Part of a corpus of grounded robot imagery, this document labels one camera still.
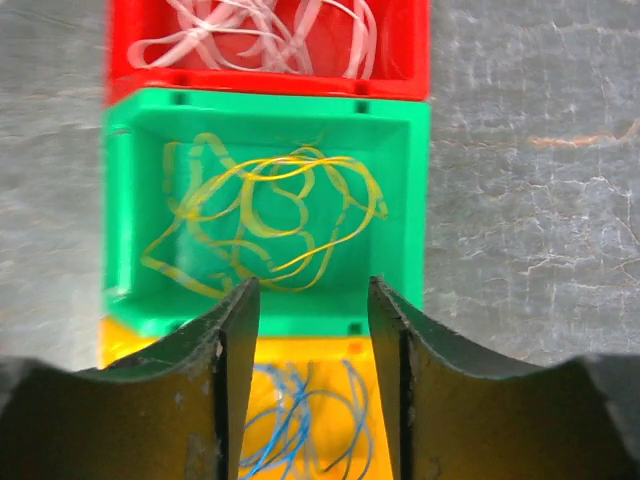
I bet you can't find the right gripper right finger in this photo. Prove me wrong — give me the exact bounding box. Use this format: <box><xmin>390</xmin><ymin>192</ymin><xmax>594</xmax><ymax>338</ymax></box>
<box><xmin>368</xmin><ymin>277</ymin><xmax>639</xmax><ymax>479</ymax></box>

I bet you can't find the red plastic bin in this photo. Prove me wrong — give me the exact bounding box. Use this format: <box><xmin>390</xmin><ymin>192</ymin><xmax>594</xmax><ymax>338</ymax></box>
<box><xmin>105</xmin><ymin>1</ymin><xmax>431</xmax><ymax>105</ymax></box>

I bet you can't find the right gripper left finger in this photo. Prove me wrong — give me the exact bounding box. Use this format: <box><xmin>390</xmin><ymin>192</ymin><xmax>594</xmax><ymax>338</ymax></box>
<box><xmin>1</xmin><ymin>280</ymin><xmax>260</xmax><ymax>479</ymax></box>

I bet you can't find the near green plastic bin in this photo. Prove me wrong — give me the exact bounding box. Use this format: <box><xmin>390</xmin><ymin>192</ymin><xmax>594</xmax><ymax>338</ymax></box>
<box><xmin>103</xmin><ymin>88</ymin><xmax>430</xmax><ymax>337</ymax></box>

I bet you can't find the blue cable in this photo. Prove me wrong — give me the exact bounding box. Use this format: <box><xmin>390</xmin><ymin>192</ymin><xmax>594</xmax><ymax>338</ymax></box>
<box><xmin>238</xmin><ymin>357</ymin><xmax>376</xmax><ymax>480</ymax></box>

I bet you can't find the yellow plastic bin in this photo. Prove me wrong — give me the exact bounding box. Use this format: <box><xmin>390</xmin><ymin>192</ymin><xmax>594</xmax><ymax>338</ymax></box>
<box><xmin>97</xmin><ymin>317</ymin><xmax>396</xmax><ymax>480</ymax></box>

